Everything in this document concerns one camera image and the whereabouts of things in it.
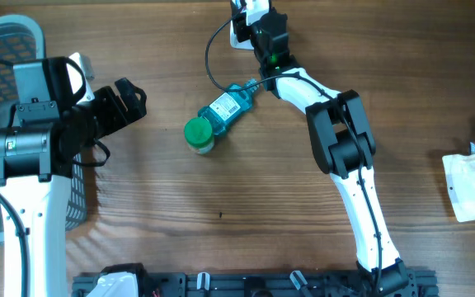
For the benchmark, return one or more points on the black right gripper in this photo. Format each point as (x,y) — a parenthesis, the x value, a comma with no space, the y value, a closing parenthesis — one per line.
(240,24)

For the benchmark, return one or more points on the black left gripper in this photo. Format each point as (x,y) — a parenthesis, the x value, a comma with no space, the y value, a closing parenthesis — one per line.
(106,96)

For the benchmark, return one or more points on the blue mouthwash bottle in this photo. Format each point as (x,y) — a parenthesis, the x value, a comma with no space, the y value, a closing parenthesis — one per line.
(229,107)

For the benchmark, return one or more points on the green lid jar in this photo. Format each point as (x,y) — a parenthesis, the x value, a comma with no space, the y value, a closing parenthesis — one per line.
(199,135)

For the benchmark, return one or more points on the beige plastic food pouch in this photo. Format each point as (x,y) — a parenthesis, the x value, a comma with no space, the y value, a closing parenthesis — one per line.
(459,172)

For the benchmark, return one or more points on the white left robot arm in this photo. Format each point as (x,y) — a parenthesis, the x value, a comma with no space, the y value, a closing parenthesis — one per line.
(54,119)

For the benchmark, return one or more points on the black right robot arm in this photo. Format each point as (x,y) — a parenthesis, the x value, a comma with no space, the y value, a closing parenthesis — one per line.
(341,139)

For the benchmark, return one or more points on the white barcode scanner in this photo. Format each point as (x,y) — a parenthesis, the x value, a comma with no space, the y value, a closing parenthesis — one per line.
(237,39)

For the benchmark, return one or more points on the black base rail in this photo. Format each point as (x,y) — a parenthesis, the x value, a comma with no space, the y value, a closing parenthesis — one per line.
(132,280)

